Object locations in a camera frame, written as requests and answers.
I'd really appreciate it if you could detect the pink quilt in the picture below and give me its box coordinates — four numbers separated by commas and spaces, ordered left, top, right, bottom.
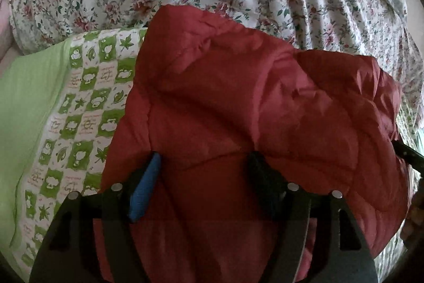
0, 0, 22, 71

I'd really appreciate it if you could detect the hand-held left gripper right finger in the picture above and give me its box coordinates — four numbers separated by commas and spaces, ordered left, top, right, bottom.
247, 150, 380, 283

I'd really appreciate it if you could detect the green checkered printed blanket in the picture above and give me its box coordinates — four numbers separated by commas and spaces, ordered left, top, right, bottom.
0, 26, 149, 272

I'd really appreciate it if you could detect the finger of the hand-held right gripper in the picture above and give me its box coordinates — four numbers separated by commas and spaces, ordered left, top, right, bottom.
394, 140, 424, 173

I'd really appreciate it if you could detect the person's right hand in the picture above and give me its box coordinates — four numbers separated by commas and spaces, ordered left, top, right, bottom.
400, 178, 424, 245

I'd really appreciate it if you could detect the red quilted jacket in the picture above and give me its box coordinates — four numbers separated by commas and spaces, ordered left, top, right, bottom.
93, 4, 418, 283

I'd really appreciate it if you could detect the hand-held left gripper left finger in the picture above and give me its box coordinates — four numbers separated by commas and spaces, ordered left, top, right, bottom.
29, 152, 163, 283

